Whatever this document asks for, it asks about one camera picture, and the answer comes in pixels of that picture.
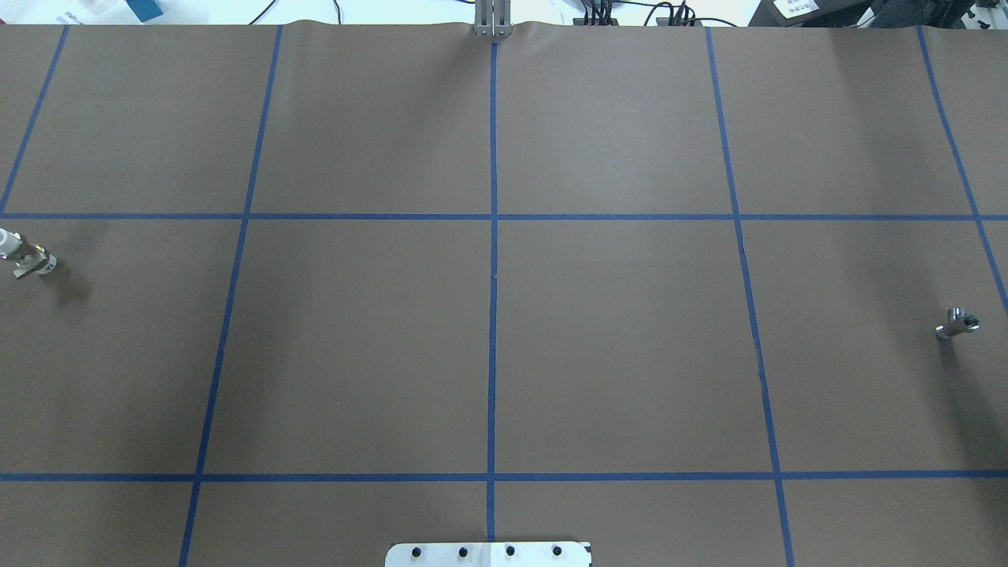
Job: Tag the aluminium frame post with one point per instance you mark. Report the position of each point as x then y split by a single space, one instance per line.
492 18

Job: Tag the grey metal pipe fitting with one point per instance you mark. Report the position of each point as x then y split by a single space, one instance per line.
957 322

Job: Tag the black power strip with plugs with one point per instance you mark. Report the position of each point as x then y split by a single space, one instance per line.
633 13

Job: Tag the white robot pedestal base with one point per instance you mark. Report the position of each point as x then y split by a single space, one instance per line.
516 553

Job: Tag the teal box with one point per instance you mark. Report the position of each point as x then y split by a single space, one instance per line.
145 10

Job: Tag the white PPR valve with brass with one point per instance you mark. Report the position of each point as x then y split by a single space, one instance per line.
26 257

